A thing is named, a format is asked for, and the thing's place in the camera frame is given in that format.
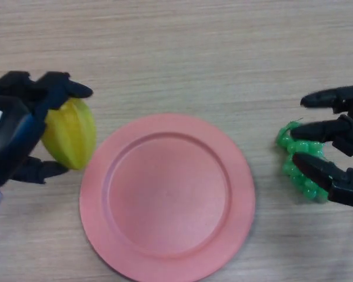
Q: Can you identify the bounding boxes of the green grape bunch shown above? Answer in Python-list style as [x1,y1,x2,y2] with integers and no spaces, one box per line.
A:
[275,119,333,204]

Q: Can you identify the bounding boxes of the pink round plate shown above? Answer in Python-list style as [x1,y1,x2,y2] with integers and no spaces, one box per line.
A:
[79,113,256,280]

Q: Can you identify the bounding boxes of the yellow starfruit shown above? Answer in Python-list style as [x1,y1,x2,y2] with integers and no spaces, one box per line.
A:
[41,98,97,171]

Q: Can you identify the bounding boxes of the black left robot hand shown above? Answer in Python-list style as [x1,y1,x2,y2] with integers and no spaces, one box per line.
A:
[0,70,94,189]

